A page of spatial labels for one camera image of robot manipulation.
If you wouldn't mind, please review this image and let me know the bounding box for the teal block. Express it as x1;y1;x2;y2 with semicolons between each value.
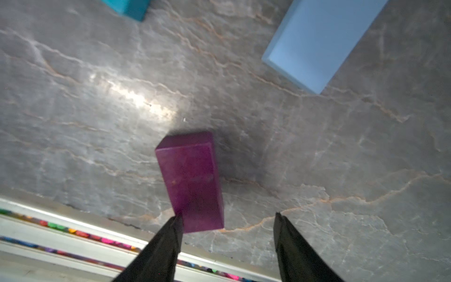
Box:
102;0;150;22

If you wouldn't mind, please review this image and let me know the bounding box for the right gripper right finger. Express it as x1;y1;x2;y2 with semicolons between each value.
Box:
273;213;343;282

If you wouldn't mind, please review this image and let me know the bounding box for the purple block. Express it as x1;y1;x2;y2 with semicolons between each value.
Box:
155;131;225;233

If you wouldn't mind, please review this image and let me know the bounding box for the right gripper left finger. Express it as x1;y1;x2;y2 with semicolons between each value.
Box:
114;216;183;282

